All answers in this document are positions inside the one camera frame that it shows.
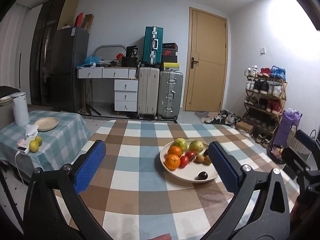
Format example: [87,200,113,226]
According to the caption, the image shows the dark purple plum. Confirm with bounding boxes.
[196,171,208,180]

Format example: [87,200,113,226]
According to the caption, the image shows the brown kiwi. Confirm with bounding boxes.
[195,155,205,163]
[203,155,212,165]

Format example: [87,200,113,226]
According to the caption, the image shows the red tomato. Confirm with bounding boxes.
[179,155,189,168]
[185,151,196,162]

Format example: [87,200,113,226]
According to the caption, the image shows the yellow-green guava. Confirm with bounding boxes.
[189,140,204,154]

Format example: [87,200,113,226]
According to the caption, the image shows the orange tangerine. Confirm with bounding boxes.
[164,154,181,171]
[167,146,183,158]

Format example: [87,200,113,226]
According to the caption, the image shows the woven basket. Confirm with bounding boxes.
[287,124,311,157]

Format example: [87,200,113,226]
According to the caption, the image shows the purple bag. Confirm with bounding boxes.
[273,108,303,146]

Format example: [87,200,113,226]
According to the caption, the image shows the teal checkered side cloth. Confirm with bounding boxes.
[1,111,93,177]

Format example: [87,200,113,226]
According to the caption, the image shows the yellow lemon on side table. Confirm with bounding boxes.
[29,140,39,153]

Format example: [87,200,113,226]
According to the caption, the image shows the white pink power bank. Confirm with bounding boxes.
[17,135,35,155]

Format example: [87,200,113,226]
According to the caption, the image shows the green lime on side table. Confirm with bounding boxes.
[35,136,42,146]

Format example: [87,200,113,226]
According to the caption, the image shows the large cream plate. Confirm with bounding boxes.
[159,141,219,183]

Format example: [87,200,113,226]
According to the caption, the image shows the checkered tablecloth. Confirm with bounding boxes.
[79,121,276,239]

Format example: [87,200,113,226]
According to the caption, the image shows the shoe rack with shoes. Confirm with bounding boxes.
[242,65,287,148]

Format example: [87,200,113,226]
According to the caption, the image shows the small cream plate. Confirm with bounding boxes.
[34,116,59,132]

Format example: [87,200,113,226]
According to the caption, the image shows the white kettle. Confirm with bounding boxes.
[11,92,30,126]

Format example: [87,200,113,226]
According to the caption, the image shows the wooden door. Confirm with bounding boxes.
[183,7,228,112]

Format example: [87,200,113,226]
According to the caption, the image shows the beige suitcase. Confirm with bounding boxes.
[137,67,160,120]

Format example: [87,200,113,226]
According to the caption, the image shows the white desk with drawers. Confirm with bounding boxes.
[78,67,138,112]

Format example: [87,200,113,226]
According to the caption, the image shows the silver suitcase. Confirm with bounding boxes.
[157,71,183,120]

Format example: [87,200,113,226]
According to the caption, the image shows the dark refrigerator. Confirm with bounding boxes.
[46,27,89,112]

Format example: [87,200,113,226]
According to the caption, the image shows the stack of shoe boxes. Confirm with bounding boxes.
[160,43,180,72]

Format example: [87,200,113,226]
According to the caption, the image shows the teal suitcase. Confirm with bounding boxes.
[142,26,163,65]

